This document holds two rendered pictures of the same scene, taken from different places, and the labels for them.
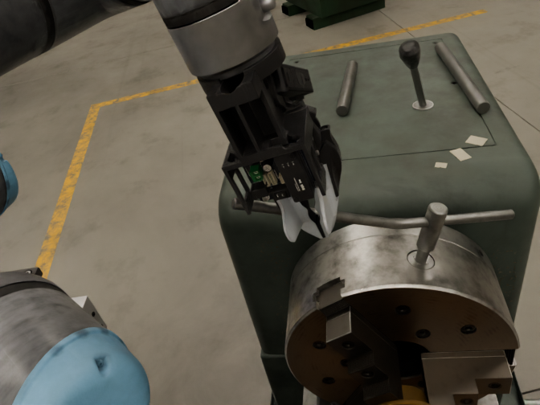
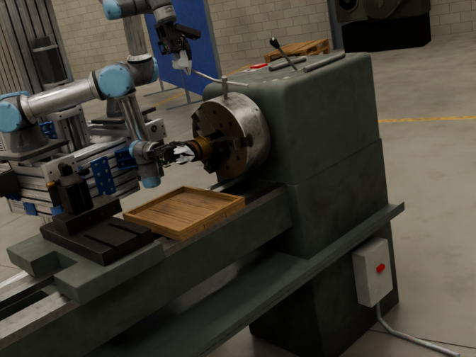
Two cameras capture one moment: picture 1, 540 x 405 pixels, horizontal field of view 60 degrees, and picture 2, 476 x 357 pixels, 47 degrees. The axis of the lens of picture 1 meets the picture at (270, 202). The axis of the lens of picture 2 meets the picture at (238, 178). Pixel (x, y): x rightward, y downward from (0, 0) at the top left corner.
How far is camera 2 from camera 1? 1.85 m
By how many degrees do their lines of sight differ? 37
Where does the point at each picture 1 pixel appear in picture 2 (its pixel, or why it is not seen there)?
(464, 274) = (234, 105)
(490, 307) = (232, 113)
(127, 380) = (124, 75)
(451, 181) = (261, 86)
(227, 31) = (158, 13)
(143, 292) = not seen: hidden behind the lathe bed
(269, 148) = (163, 37)
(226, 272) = not seen: hidden behind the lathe
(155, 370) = not seen: hidden behind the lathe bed
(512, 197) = (273, 93)
